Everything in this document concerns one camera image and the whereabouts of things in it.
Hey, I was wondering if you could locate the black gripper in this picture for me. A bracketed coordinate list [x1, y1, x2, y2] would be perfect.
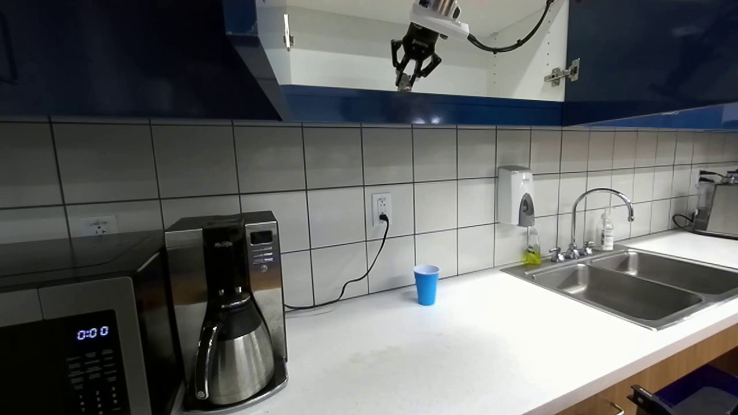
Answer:
[391, 20, 446, 92]

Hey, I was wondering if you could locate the open white upper cabinet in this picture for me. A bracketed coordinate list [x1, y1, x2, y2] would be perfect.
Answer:
[221, 0, 573, 126]

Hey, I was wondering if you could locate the metal cabinet hinge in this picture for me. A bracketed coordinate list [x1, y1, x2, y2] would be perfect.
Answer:
[543, 58, 584, 88]
[280, 9, 296, 53]

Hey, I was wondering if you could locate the open blue cabinet door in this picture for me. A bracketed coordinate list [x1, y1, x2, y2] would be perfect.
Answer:
[566, 0, 738, 112]

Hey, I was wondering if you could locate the closed blue cabinet door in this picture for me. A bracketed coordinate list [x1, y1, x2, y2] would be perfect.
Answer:
[0, 0, 285, 123]

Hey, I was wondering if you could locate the wooden lower cabinet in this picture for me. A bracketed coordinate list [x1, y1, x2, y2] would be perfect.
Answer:
[559, 322, 738, 415]

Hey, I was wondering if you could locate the blue plastic cup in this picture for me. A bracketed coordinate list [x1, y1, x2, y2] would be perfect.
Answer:
[410, 264, 443, 309]

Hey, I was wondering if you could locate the chrome kitchen faucet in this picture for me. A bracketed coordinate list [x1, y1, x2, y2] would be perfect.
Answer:
[551, 184, 639, 265]

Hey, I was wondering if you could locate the green dish soap bottle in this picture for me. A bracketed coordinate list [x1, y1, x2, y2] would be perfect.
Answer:
[522, 229, 548, 271]

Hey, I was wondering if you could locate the black and steel coffee maker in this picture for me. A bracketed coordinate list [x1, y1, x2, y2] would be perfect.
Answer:
[164, 209, 290, 412]

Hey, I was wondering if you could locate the small white bottle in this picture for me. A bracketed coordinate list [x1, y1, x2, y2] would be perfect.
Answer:
[601, 212, 619, 254]

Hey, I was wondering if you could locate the stainless steel double sink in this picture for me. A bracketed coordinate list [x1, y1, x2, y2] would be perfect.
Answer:
[503, 246, 738, 332]

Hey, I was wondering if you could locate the stainless steel toaster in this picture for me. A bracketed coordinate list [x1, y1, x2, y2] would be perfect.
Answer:
[672, 167, 738, 242]

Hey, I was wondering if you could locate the stainless steel coffee carafe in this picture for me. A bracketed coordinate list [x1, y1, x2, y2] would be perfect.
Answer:
[190, 290, 280, 411]

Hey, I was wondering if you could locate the black and steel microwave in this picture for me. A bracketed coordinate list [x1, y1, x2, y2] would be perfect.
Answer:
[0, 230, 186, 415]

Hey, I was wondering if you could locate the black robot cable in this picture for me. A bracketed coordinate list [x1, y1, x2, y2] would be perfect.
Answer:
[465, 0, 559, 58]

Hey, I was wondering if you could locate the white wall outlet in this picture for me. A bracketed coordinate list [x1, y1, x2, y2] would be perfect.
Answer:
[369, 189, 394, 230]

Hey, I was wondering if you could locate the white wall soap dispenser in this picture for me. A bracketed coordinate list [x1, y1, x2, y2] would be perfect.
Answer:
[496, 163, 541, 230]

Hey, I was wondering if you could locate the black power cord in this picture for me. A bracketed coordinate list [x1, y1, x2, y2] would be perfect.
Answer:
[282, 212, 394, 314]

